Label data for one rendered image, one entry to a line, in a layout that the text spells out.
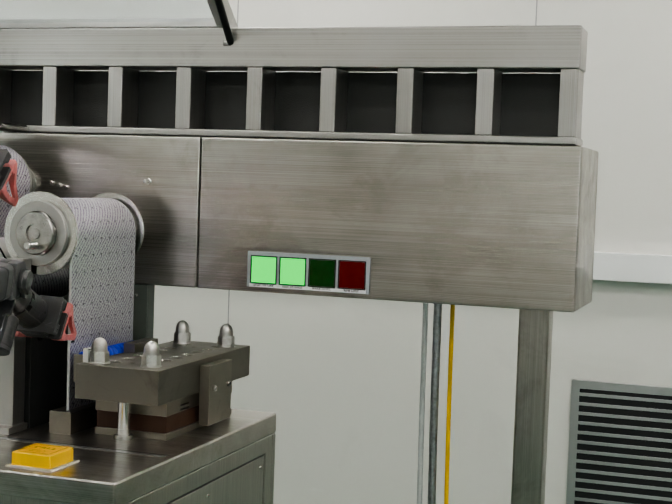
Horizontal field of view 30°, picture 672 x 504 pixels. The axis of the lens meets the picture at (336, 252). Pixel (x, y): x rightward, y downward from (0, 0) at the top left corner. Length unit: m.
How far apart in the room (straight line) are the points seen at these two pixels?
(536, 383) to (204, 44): 0.93
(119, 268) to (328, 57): 0.56
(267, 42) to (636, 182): 2.39
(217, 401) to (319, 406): 2.62
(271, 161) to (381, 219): 0.25
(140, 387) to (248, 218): 0.46
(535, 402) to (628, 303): 2.17
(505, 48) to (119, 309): 0.87
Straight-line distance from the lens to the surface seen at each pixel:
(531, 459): 2.51
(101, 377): 2.20
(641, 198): 4.61
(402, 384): 4.82
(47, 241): 2.25
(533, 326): 2.47
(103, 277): 2.36
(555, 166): 2.29
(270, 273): 2.43
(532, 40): 2.32
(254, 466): 2.43
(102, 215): 2.36
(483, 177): 2.31
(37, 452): 2.02
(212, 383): 2.30
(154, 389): 2.15
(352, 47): 2.40
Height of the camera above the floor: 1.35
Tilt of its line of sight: 3 degrees down
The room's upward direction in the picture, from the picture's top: 2 degrees clockwise
